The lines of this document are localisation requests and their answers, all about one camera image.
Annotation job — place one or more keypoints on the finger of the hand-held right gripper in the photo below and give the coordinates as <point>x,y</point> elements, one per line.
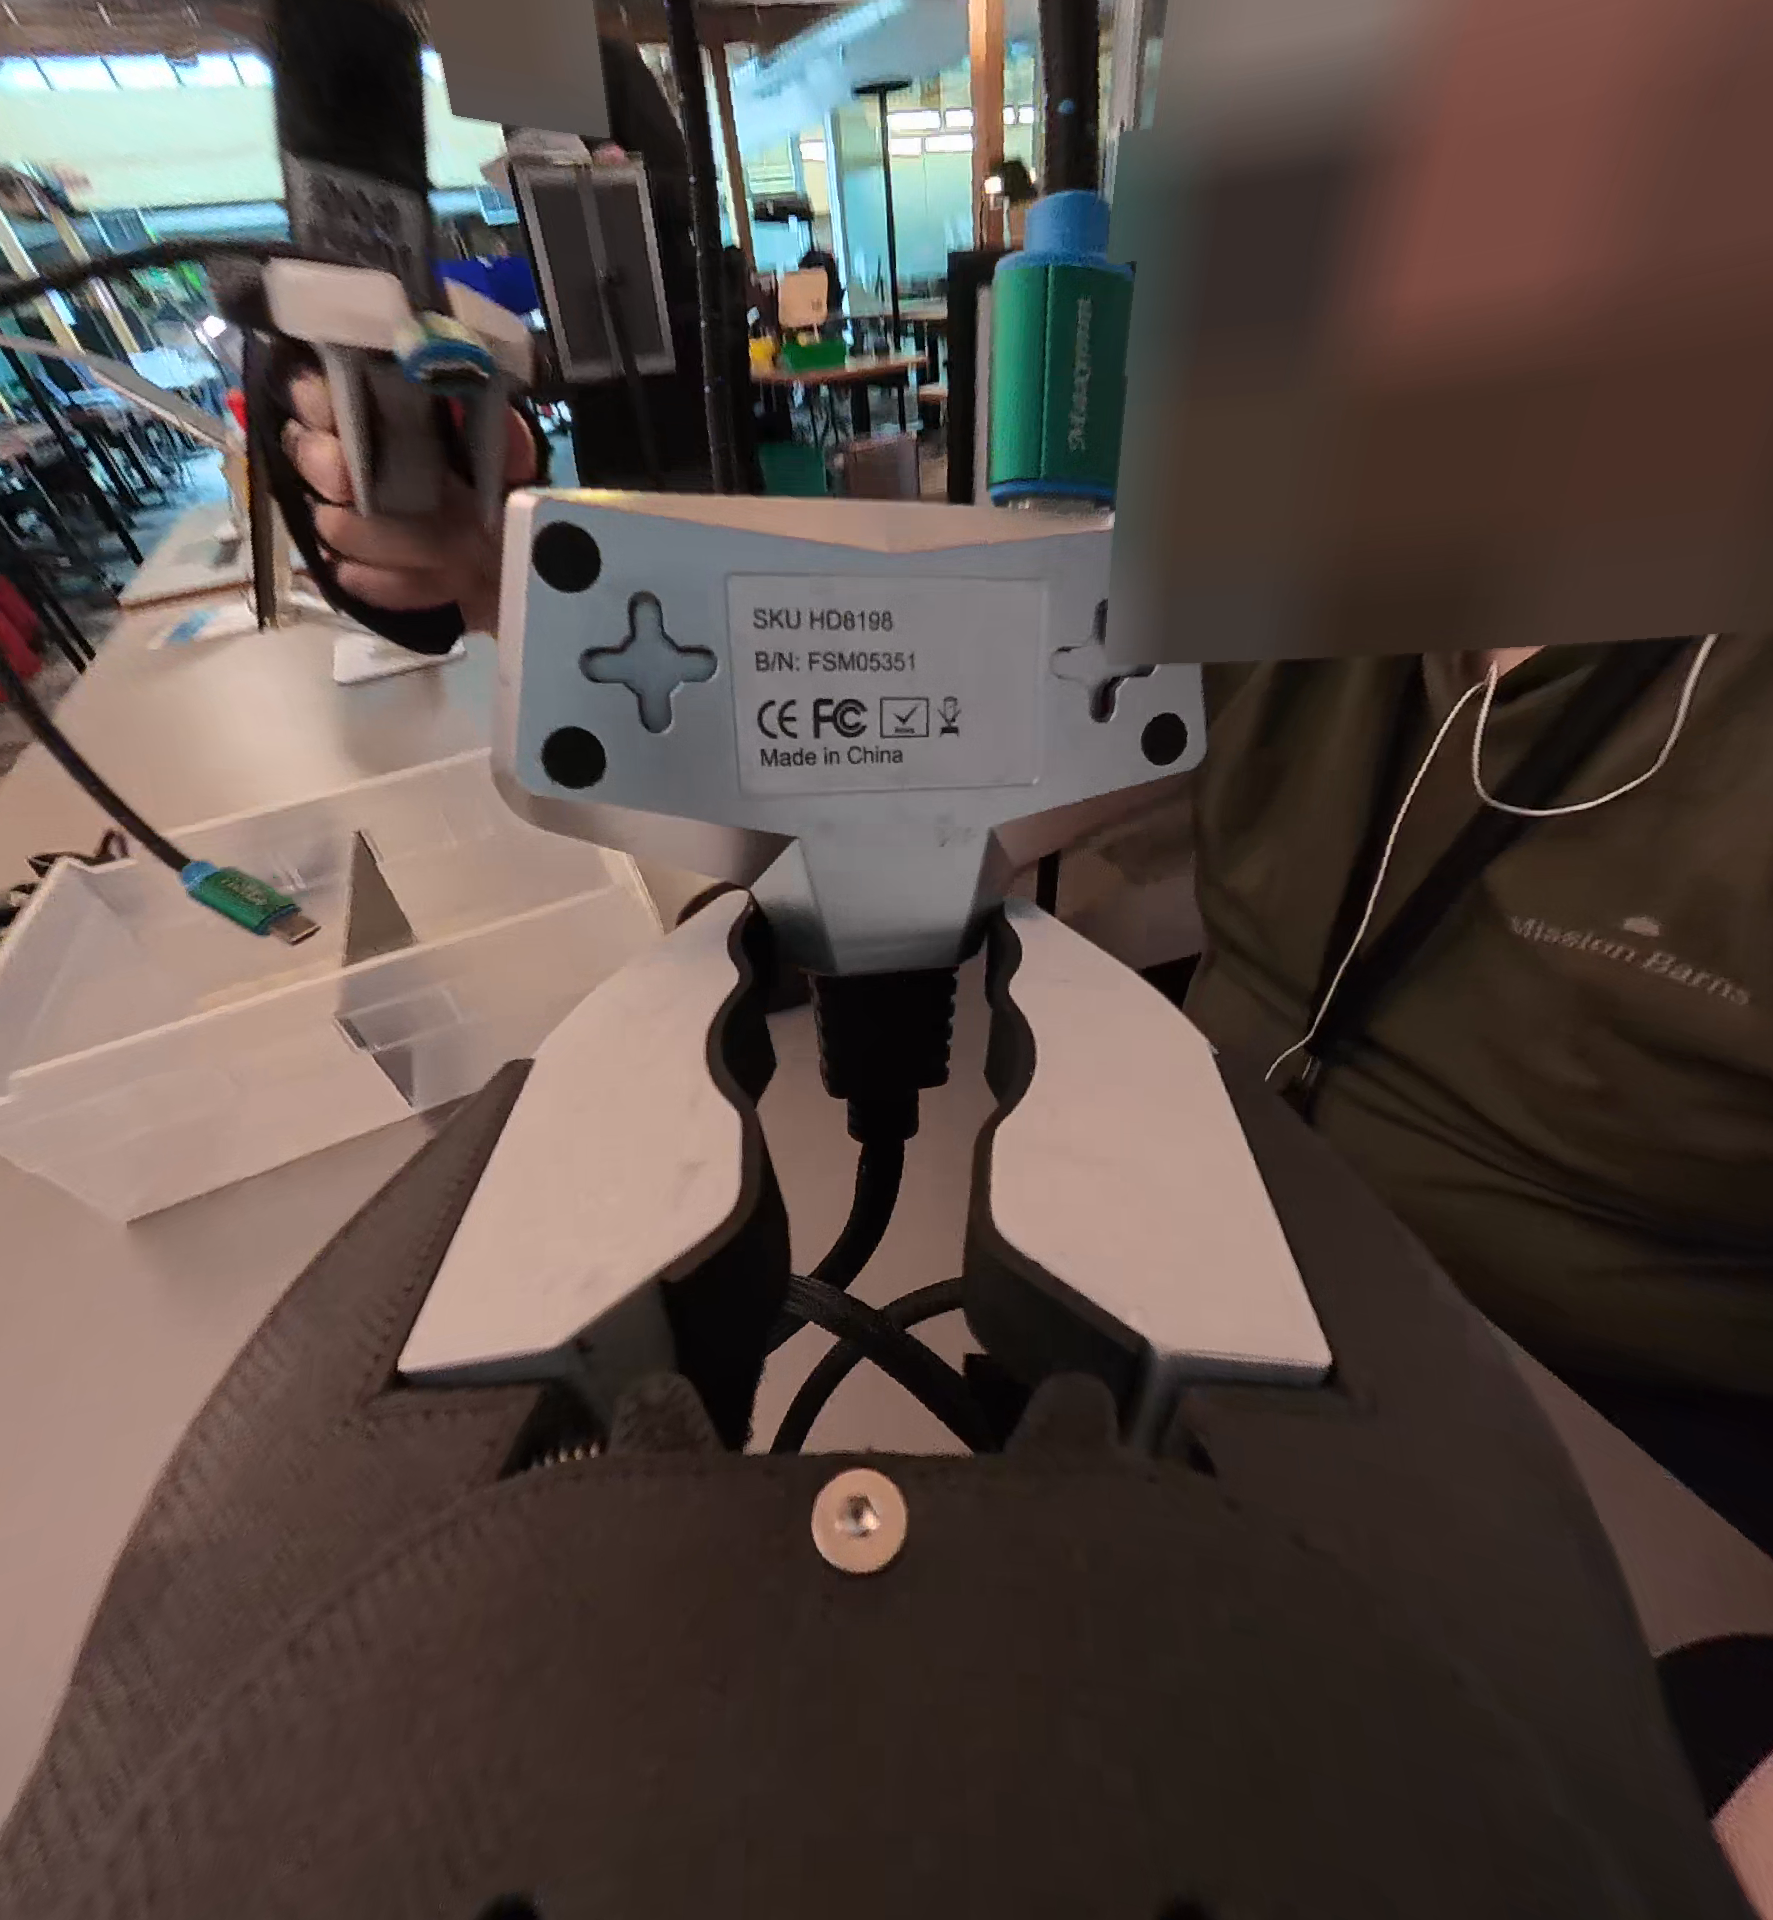
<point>377,436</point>
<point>503,337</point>

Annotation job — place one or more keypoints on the person's olive shirt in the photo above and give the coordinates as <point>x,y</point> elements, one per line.
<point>1576,1171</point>

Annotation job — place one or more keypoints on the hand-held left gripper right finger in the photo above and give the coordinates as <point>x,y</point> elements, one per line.
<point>1156,1199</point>

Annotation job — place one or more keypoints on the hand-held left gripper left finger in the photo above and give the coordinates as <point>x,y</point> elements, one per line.
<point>571,1186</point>

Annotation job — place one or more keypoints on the silver usb hub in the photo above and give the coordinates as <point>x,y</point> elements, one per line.
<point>856,526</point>

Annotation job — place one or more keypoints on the clear plastic bin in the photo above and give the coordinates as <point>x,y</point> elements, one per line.
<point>151,1051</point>

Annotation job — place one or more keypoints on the person's dark pants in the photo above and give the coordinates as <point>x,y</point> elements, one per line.
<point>1772,1472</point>

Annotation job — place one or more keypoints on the green bottle blue cap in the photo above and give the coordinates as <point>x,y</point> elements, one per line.
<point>1050,374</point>

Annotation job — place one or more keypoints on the black tripod pole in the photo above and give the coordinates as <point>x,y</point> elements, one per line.
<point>1068,90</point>
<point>706,301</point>

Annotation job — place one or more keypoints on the grey panel light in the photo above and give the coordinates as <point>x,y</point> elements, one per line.
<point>592,271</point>

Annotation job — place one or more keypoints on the person's right hand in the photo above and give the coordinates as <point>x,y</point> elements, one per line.
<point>406,562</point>

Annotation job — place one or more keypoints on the blue paper leaflet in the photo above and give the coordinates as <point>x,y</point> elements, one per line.
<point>204,628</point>

